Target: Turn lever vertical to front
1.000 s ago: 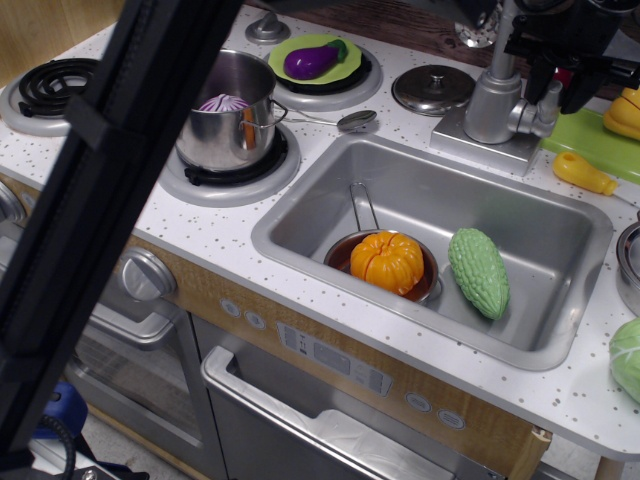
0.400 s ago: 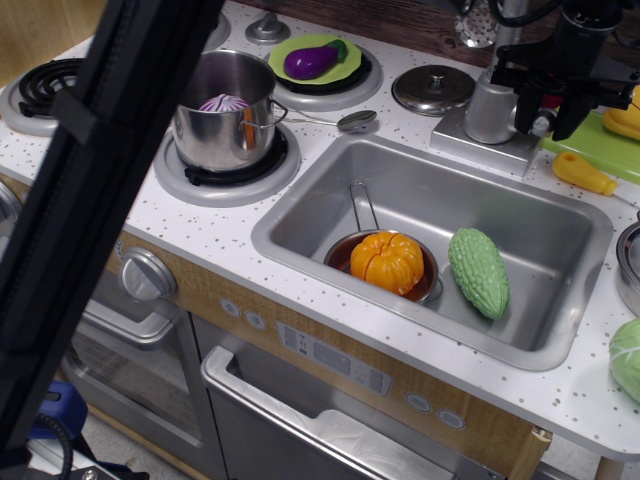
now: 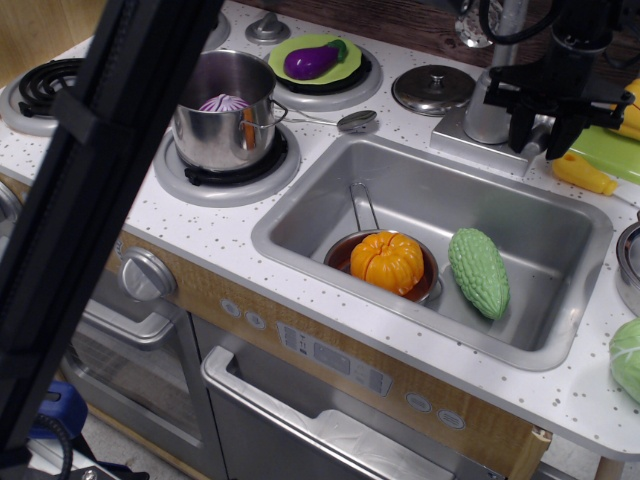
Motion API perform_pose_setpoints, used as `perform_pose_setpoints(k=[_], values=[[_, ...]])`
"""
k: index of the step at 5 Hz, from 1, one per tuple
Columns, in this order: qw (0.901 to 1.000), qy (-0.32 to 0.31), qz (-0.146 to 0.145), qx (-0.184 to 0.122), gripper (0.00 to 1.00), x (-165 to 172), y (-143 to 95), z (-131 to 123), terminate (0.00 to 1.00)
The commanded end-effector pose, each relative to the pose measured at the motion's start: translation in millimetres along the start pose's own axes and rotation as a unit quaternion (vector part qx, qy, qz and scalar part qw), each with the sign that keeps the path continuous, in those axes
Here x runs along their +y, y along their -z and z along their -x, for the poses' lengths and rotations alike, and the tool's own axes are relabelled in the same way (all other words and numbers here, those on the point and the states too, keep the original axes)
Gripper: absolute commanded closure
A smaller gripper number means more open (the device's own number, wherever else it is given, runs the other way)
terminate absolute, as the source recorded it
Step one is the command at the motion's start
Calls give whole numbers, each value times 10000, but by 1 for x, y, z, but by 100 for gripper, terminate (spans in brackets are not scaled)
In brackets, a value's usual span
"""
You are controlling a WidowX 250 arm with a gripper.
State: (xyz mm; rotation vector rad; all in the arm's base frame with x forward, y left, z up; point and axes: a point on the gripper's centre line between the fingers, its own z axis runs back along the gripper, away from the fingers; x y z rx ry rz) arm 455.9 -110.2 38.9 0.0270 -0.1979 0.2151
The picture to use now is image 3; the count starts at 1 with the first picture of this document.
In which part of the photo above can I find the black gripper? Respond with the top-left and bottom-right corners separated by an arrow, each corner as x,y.
482,1 -> 636,160

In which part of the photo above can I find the silver faucet lever handle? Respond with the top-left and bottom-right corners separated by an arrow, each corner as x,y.
521,115 -> 555,159

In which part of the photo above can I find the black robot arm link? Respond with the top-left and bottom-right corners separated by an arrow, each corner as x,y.
1,1 -> 221,479

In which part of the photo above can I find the silver toy faucet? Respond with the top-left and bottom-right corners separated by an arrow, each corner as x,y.
430,1 -> 538,176

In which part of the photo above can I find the green cutting board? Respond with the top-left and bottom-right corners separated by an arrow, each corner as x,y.
570,126 -> 639,184

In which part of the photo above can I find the yellow toy bell pepper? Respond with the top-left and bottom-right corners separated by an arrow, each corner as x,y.
609,77 -> 640,141

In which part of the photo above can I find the steel pot lid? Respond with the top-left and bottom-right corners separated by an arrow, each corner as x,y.
392,65 -> 476,116

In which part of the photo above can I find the perforated metal skimmer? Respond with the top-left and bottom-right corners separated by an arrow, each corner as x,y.
455,0 -> 502,49

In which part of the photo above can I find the silver sink basin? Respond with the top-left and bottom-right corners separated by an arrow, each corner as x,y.
252,135 -> 613,371

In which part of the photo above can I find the green toy bitter gourd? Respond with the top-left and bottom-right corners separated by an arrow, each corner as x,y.
448,228 -> 511,320

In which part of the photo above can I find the steel pot at right edge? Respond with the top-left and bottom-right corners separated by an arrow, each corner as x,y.
615,219 -> 639,317

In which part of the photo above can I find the back right stove burner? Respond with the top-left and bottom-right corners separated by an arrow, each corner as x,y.
273,47 -> 383,112

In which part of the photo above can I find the stove burner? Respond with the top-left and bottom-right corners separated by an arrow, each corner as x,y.
153,127 -> 301,208
273,47 -> 383,112
202,13 -> 231,52
1,58 -> 83,137

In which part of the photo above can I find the silver metal spoon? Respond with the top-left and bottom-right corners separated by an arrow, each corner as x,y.
284,110 -> 377,133

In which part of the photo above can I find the small steel saucepan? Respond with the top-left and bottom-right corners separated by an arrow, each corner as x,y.
324,183 -> 442,303

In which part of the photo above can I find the green plate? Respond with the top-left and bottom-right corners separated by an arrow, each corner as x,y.
268,34 -> 363,86

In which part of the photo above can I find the orange toy pumpkin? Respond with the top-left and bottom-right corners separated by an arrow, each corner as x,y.
350,231 -> 424,296

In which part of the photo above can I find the green toy cabbage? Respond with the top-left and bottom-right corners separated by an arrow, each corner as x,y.
609,318 -> 640,403

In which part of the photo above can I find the purple toy eggplant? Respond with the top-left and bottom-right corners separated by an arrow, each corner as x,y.
283,40 -> 348,80

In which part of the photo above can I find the silver stove top knob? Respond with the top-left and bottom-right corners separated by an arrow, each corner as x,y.
245,12 -> 291,45

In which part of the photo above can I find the front right stove burner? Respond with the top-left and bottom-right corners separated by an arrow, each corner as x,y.
153,127 -> 301,208

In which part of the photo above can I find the stainless steel pot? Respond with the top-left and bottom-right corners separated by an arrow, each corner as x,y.
172,50 -> 282,172

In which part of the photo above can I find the purple toy onion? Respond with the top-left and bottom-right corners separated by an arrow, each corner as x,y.
199,93 -> 250,113

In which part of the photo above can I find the back left stove burner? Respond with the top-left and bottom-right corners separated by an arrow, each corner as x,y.
202,13 -> 231,52

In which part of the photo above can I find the toy dishwasher door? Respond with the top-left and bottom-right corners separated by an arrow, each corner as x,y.
193,318 -> 501,479

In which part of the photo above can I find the silver oven knob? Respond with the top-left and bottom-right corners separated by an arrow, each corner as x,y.
117,247 -> 177,302

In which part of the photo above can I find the toy oven door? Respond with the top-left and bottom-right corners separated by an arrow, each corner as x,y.
61,271 -> 228,479

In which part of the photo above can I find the front left stove burner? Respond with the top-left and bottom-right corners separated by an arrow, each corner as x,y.
1,58 -> 83,137

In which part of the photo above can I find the silver left edge knob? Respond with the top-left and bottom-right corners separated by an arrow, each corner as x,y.
0,183 -> 22,223

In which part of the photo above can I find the blue device with cable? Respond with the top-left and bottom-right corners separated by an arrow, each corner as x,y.
24,379 -> 151,480

